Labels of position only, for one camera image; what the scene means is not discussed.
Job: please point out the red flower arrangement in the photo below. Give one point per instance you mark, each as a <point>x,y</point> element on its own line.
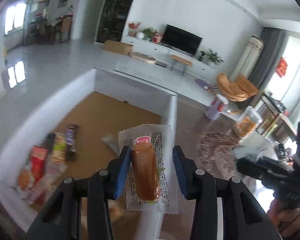
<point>132,28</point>

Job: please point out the wooden bench black legs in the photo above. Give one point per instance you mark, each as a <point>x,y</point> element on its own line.
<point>186,63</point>

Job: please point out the person right hand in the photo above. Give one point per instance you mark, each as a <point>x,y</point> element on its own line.
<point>286,221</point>

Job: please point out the red window decoration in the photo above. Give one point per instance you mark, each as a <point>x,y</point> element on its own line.
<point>281,67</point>

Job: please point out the red snack packet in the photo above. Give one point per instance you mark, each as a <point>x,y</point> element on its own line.
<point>38,160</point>

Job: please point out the long clear cracker sleeve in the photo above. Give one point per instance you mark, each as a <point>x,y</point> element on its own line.
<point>53,172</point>

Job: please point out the grey curtain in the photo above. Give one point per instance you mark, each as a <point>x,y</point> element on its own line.
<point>274,41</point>

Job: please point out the white tv cabinet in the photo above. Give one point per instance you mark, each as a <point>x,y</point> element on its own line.
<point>164,55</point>

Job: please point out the red white milk powder can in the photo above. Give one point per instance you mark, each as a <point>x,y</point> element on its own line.
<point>216,107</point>

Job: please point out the green potted plant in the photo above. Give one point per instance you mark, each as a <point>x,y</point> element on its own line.
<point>210,57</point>

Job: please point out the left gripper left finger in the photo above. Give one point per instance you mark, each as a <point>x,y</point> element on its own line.
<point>60,217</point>

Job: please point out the silver grey snack packet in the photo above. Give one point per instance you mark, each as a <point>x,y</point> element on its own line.
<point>254,150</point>

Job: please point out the dark display cabinet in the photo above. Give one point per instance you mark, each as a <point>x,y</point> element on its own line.
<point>112,20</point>

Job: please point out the white floor air conditioner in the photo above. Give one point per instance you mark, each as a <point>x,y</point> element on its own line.
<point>249,58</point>

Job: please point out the dark chocolate bar packet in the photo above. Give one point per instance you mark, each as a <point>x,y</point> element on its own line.
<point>70,136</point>

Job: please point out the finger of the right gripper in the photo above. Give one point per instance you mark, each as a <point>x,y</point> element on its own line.
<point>264,168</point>

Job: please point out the clear jar orange label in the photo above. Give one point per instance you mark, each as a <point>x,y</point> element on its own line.
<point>248,121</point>

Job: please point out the white storage box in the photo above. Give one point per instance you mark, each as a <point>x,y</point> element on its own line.
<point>88,157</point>

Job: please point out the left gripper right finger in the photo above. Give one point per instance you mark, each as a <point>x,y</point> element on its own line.
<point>243,217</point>

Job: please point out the orange lounge chair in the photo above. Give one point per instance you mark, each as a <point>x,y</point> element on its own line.
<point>238,91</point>

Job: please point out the black television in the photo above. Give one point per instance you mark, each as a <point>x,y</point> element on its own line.
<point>180,39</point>

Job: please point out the cardboard box on floor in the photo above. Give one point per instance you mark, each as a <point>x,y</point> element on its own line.
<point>118,47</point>

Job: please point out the beige biscuit bar packet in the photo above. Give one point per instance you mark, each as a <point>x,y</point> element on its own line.
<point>58,149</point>

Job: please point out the brown sausage white packet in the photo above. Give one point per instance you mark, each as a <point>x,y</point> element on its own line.
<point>151,184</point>

